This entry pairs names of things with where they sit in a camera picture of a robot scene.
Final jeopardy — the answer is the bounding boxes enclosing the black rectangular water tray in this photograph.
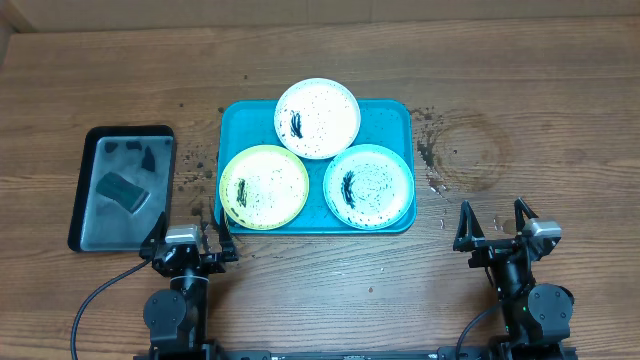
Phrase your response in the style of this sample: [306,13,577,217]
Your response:
[67,125,176,253]

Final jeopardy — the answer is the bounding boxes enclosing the dark cleaning sponge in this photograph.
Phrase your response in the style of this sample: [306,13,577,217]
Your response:
[96,172,149,214]

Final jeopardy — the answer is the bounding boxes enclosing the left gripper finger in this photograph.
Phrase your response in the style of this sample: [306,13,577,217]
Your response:
[218,208,239,263]
[139,212,168,260]

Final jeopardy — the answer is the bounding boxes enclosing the teal plastic serving tray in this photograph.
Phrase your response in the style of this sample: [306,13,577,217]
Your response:
[218,99,415,235]

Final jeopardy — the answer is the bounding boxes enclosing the yellow speckled plate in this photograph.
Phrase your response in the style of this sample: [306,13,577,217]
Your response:
[218,145,310,231]

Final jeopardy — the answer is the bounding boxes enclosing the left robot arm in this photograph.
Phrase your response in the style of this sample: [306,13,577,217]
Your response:
[139,213,238,360]

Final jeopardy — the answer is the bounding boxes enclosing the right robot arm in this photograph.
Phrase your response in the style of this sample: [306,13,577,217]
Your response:
[452,198,577,359]

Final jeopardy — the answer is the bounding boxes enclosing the pink speckled plate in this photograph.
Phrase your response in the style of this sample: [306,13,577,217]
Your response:
[274,78,361,160]

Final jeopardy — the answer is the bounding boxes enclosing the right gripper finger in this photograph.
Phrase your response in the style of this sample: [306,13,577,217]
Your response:
[514,197,538,231]
[453,200,486,252]

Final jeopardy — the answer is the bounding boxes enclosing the light blue speckled plate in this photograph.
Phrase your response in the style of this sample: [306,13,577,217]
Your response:
[322,144,415,231]

